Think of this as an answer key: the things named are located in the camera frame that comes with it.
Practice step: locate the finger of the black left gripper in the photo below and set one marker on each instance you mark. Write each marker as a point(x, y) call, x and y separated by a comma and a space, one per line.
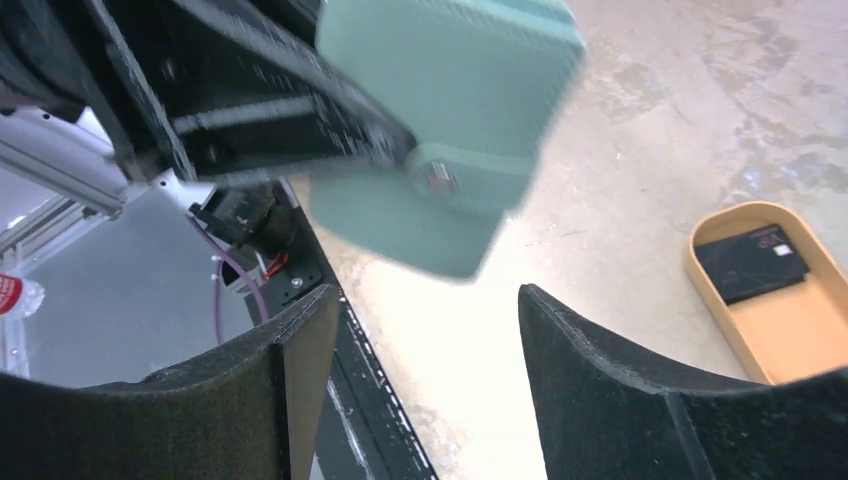
point(224, 95)

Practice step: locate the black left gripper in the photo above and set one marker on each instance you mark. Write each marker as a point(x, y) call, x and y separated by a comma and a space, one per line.
point(41, 66)

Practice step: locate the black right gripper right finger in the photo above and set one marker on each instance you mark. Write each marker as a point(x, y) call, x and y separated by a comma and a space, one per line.
point(609, 408)

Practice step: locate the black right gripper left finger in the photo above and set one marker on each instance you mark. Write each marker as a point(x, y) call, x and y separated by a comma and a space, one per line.
point(248, 409)

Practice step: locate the black credit card stack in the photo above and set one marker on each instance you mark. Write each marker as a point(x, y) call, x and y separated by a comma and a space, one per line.
point(753, 263)

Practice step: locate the teal card holder wallet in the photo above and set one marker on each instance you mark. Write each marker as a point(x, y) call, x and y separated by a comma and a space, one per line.
point(477, 83)

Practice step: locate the tan oval tray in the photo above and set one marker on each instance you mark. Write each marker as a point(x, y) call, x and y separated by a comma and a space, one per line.
point(790, 333)

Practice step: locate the plastic water bottle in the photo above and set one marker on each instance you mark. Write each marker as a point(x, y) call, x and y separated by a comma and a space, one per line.
point(20, 297)

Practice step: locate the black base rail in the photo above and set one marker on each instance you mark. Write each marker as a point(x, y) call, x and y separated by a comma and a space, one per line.
point(265, 236)

